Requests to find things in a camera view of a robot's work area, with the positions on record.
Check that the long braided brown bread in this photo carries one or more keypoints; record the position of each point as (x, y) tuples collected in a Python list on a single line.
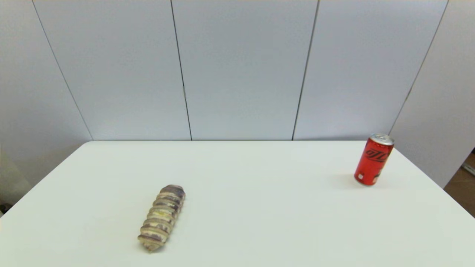
[(161, 218)]

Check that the red cola can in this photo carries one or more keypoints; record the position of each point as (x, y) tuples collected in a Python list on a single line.
[(373, 163)]

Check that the grey bar on floor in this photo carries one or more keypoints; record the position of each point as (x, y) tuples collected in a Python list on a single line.
[(469, 168)]

